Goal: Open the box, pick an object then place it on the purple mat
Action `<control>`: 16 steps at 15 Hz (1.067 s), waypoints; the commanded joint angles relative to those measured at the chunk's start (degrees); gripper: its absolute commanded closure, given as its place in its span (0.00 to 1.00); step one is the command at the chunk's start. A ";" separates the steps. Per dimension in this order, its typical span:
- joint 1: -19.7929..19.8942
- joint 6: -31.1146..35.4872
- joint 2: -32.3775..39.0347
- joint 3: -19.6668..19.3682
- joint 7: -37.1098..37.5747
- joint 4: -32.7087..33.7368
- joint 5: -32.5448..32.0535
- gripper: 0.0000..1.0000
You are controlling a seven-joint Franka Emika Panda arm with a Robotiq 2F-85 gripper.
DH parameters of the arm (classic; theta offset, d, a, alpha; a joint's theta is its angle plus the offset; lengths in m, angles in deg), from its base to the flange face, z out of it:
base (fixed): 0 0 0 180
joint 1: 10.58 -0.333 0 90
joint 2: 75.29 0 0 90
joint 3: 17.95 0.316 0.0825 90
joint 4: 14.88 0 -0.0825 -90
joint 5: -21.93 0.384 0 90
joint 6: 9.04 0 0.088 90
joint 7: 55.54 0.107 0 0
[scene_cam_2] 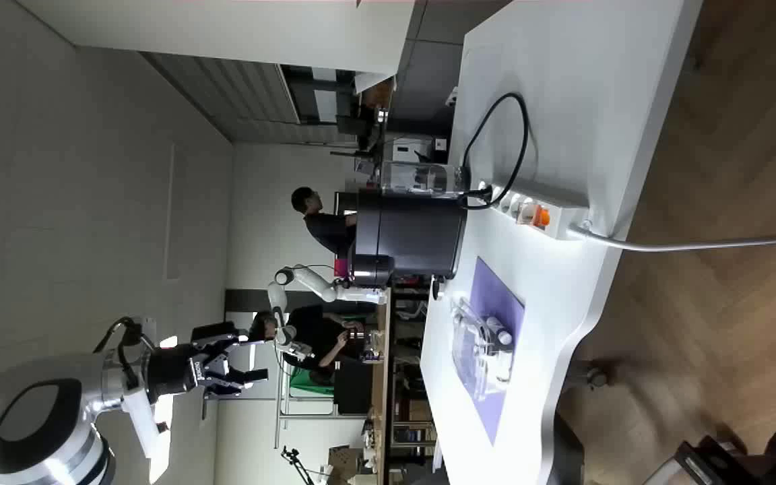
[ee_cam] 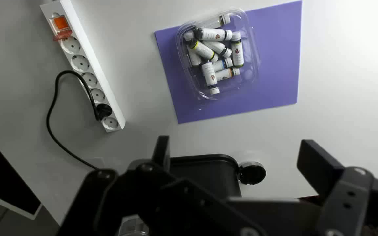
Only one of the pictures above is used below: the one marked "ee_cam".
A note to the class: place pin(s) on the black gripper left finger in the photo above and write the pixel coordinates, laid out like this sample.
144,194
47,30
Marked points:
111,201

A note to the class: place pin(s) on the plain white small bottle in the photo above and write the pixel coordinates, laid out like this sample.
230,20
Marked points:
219,46

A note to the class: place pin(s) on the white bottle orange band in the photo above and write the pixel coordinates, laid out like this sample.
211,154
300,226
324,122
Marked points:
228,72

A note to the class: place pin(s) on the white bottle blue band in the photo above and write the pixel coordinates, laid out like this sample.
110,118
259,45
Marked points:
224,62

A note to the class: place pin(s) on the white bottle yellow band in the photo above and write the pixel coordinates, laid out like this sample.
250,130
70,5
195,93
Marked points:
203,50

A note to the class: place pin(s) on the white bottle dark cap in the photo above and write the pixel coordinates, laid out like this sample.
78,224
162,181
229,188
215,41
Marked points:
194,59

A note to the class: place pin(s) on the clear plastic clamshell box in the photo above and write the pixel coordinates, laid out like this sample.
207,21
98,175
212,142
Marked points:
250,74

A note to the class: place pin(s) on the purple mat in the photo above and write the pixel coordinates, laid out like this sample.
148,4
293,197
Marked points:
276,66

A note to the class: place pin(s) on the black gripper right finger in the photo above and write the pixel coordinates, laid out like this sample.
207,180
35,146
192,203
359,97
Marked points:
355,201

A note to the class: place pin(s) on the black white-framed panel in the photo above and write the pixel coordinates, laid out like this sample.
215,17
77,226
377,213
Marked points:
1,175

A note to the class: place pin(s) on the white power strip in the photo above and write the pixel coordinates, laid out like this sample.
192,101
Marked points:
81,63

